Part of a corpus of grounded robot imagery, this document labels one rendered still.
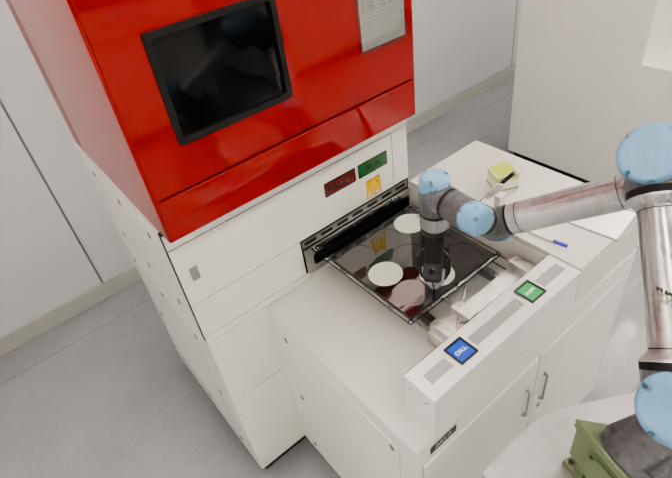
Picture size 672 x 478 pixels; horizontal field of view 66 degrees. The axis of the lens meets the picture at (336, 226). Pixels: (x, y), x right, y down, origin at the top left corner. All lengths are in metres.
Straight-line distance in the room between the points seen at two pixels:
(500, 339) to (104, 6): 1.06
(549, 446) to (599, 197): 0.55
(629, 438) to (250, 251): 0.97
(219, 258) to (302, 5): 0.66
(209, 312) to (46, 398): 1.51
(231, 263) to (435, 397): 0.64
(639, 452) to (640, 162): 0.51
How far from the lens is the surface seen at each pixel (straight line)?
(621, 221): 1.66
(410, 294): 1.46
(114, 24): 1.07
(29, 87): 2.66
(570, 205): 1.23
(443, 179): 1.23
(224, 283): 1.46
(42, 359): 3.07
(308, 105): 1.32
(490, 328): 1.31
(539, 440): 1.32
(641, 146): 1.05
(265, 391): 1.85
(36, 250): 2.95
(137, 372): 2.74
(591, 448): 1.18
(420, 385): 1.20
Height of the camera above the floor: 1.96
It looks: 38 degrees down
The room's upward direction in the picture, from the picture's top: 9 degrees counter-clockwise
